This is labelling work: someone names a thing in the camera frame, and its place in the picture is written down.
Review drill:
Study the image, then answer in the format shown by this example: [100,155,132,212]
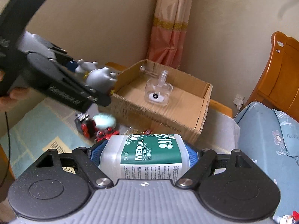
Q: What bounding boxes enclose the white wall socket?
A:
[234,94,245,109]

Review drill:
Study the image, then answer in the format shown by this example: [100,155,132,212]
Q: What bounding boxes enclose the red and white object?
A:
[279,211,299,224]

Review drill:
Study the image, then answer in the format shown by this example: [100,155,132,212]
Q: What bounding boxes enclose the cotton swab container green label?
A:
[99,133,189,182]

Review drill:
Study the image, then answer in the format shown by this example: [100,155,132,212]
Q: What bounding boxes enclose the pink curtain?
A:
[147,0,196,70]

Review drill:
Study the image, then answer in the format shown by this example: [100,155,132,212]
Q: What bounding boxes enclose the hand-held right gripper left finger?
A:
[33,143,112,189]

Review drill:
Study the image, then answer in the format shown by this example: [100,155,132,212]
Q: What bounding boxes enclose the clear glass panda cup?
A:
[145,70,174,107]

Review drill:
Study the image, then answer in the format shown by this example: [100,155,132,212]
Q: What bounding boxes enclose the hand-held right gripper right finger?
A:
[175,143,256,189]

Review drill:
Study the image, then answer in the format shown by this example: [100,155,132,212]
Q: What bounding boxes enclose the cardboard box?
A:
[103,59,213,144]

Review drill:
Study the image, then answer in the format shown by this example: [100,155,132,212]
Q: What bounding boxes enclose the blue floral pillow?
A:
[272,108,299,167]

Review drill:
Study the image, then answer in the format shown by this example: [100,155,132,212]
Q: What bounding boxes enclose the blue floral bed sheet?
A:
[234,101,299,218]

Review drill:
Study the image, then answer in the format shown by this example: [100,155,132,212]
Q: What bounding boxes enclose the person's left hand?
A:
[0,70,30,112]

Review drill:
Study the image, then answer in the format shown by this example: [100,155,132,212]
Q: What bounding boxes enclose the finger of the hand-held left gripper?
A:
[59,66,112,108]
[51,45,78,70]

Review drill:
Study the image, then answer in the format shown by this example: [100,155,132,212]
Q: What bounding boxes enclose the black cable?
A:
[0,111,12,188]

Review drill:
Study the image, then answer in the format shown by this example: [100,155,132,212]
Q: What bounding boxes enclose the wooden headboard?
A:
[245,31,299,113]

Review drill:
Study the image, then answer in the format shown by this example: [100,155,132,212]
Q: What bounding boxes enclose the jar of gold red beads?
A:
[127,126,156,136]

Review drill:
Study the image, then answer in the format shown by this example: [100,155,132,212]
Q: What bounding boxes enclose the white charger cable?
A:
[234,103,244,120]

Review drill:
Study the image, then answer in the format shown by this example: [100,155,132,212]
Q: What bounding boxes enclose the checked grey blue blanket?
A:
[0,96,241,185]

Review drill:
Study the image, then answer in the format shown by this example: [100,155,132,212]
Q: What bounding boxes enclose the black toy car red wheels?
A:
[74,113,96,140]

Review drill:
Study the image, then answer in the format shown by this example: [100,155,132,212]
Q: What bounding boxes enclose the grey cartoon figurine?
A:
[76,59,118,95]

